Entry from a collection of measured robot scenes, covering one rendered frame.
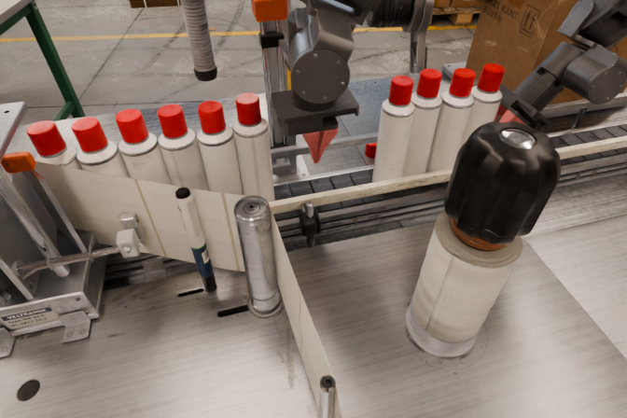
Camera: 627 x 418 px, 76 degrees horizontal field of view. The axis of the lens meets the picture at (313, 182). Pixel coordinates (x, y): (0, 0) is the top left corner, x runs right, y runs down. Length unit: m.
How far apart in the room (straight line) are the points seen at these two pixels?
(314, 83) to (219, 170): 0.25
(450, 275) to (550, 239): 0.40
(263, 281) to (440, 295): 0.20
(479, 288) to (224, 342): 0.31
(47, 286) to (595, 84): 0.79
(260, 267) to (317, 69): 0.23
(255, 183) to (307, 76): 0.28
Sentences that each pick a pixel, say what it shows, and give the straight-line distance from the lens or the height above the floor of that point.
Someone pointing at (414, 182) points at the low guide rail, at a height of 0.91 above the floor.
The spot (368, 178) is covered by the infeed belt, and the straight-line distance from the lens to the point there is 0.75.
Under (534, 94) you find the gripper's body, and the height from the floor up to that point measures 1.03.
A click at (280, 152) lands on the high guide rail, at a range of 0.67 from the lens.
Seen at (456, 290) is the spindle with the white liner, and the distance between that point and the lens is 0.45.
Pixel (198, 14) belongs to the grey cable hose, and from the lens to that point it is 0.61.
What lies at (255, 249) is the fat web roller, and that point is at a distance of 0.45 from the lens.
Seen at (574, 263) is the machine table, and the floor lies 0.83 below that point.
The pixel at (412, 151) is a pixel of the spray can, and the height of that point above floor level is 0.95.
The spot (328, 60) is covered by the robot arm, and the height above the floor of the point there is 1.21.
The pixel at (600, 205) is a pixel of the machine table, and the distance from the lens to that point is 0.93.
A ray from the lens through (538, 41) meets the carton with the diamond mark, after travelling 1.02.
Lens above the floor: 1.37
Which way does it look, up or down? 42 degrees down
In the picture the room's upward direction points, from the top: straight up
